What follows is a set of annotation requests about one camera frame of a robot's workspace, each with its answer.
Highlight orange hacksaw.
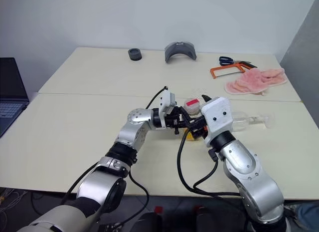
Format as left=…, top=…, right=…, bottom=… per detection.
left=210, top=61, right=258, bottom=80

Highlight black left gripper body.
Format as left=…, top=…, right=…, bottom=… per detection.
left=164, top=106, right=184, bottom=136

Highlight blue-handled scissors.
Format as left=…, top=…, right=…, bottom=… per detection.
left=219, top=55, right=252, bottom=66

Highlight dark rounded shape red tag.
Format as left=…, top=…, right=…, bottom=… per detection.
left=194, top=205, right=247, bottom=232
left=136, top=206, right=163, bottom=232

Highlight clear wine glass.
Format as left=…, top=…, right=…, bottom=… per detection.
left=231, top=111, right=275, bottom=130

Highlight gray curved visor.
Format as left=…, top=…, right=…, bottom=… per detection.
left=164, top=41, right=198, bottom=65

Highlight loose gray wires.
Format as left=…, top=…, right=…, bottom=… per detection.
left=0, top=187, right=28, bottom=218

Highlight pink fluffy cloth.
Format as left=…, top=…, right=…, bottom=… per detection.
left=224, top=67, right=287, bottom=96

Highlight clear bottle with yellow drink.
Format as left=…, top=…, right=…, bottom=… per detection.
left=183, top=88, right=207, bottom=142

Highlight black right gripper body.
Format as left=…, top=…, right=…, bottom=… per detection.
left=190, top=117, right=209, bottom=140

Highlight blue fabric object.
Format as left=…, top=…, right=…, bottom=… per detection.
left=296, top=203, right=319, bottom=232

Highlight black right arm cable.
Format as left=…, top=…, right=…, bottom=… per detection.
left=176, top=128, right=246, bottom=202

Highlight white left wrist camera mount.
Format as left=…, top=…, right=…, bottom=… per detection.
left=159, top=90, right=177, bottom=129

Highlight small black device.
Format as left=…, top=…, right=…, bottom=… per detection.
left=98, top=223, right=125, bottom=232

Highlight dark laptop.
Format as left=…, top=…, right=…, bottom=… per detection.
left=0, top=57, right=30, bottom=138

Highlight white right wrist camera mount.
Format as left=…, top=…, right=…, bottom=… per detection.
left=200, top=96, right=234, bottom=147

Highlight black round cylinder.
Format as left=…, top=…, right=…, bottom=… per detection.
left=128, top=48, right=143, bottom=61

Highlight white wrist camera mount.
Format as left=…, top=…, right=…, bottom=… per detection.
left=159, top=90, right=177, bottom=129
left=200, top=96, right=234, bottom=147

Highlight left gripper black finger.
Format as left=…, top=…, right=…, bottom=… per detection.
left=181, top=121, right=196, bottom=133
left=177, top=106, right=194, bottom=124

